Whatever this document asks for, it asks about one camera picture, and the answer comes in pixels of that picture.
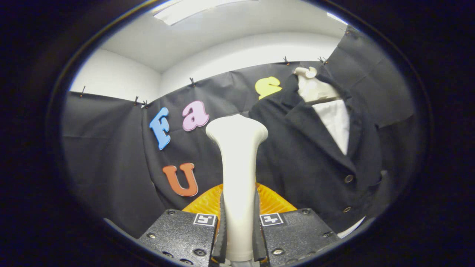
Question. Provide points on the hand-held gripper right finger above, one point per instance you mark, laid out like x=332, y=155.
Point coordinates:
x=293, y=230

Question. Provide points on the black suit jacket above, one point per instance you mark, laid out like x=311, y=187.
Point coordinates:
x=304, y=167

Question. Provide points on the long ceiling light panel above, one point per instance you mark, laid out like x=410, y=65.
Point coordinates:
x=193, y=9

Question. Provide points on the row of black cloth clips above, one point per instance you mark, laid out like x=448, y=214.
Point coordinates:
x=192, y=81

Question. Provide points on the white garment steamer head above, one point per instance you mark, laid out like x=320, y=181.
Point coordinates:
x=239, y=167

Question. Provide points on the white plastic hanger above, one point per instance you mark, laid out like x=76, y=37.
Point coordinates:
x=315, y=91

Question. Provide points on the black backdrop cloth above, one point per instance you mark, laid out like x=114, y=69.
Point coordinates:
x=111, y=148

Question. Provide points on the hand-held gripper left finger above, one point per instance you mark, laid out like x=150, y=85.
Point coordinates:
x=178, y=233

